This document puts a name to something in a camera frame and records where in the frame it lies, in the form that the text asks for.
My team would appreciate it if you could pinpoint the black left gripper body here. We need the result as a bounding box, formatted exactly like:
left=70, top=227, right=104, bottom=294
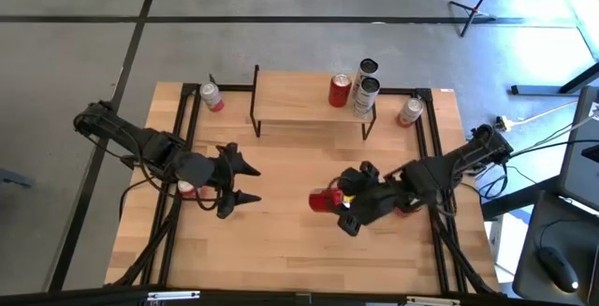
left=212, top=149, right=234, bottom=204

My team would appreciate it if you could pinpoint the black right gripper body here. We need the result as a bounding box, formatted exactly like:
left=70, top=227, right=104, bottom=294
left=348, top=177, right=411, bottom=226

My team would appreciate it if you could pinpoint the red soda can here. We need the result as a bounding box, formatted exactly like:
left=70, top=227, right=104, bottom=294
left=328, top=72, right=353, bottom=109
left=176, top=179, right=210, bottom=200

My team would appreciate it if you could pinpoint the red Coca-Cola Zero can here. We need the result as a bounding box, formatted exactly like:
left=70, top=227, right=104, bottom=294
left=308, top=185, right=346, bottom=213

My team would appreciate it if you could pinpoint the pink white Spindrift can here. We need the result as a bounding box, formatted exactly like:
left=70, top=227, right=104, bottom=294
left=199, top=80, right=226, bottom=113
left=396, top=96, right=425, bottom=129

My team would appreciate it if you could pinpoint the tall white black can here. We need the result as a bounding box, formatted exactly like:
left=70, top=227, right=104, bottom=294
left=352, top=76, right=381, bottom=119
left=351, top=57, right=380, bottom=93

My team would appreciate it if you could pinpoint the black desk leg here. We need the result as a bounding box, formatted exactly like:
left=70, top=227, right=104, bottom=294
left=509, top=60, right=599, bottom=96
left=481, top=174, right=562, bottom=221

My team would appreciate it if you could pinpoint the grey desk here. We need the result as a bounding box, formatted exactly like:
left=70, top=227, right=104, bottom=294
left=512, top=188, right=599, bottom=306

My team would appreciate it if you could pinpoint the black crossbar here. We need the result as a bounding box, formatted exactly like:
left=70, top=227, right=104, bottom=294
left=0, top=284, right=516, bottom=306

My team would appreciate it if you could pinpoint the black tripod stand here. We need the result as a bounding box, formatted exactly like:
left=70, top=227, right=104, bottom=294
left=447, top=0, right=511, bottom=38

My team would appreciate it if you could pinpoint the black computer mouse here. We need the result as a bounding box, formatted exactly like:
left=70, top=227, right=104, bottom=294
left=535, top=245, right=580, bottom=295

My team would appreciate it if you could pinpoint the grey chair base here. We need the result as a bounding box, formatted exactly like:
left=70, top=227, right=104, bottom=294
left=0, top=168, right=37, bottom=190

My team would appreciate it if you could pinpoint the dark grey desk panel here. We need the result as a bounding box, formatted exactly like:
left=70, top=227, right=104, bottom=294
left=559, top=85, right=599, bottom=209

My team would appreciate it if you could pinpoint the wooden shelf black metal frame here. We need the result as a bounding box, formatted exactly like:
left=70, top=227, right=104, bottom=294
left=249, top=64, right=378, bottom=141

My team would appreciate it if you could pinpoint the black aluminium table frame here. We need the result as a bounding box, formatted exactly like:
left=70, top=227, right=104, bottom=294
left=105, top=80, right=500, bottom=296

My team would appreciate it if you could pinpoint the black cable bundle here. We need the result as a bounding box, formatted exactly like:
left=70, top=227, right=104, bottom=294
left=430, top=207, right=497, bottom=296
left=111, top=193, right=183, bottom=288

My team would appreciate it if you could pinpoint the silver metal bracket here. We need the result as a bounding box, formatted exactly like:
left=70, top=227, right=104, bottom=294
left=147, top=290, right=201, bottom=302
left=405, top=296, right=462, bottom=306

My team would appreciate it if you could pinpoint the white power cable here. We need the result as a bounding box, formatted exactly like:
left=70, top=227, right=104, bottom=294
left=508, top=99, right=581, bottom=125

